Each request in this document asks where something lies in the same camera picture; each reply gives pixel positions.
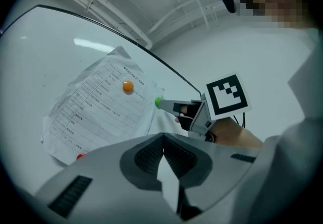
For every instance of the printed paper sheet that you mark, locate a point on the printed paper sheet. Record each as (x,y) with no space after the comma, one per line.
(101,117)

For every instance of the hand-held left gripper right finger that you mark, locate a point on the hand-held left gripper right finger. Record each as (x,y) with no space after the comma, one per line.
(217,165)

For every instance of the orange round magnet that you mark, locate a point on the orange round magnet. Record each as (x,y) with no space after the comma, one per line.
(128,86)

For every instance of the thick white ceiling pipes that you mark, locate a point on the thick white ceiling pipes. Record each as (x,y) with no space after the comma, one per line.
(101,6)

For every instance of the thin white ceiling conduits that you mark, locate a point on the thin white ceiling conduits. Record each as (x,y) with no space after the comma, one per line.
(176,9)

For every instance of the red round magnet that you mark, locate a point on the red round magnet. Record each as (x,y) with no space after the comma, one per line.
(80,156)

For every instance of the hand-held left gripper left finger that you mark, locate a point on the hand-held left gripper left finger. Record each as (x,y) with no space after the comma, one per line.
(106,180)

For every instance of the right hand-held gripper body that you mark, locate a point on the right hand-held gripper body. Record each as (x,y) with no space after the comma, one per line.
(227,97)

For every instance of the person's right hand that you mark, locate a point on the person's right hand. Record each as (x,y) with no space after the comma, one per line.
(185,122)

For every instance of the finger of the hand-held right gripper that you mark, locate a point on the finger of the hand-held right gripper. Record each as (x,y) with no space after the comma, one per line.
(166,105)

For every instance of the white whiteboard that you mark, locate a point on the white whiteboard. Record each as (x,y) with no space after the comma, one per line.
(38,66)

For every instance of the green round magnet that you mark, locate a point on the green round magnet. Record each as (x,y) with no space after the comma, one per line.
(157,102)

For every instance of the person's right forearm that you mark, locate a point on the person's right forearm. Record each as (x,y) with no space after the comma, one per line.
(232,132)

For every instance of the person's white shirt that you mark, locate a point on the person's white shirt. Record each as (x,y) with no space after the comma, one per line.
(290,167)

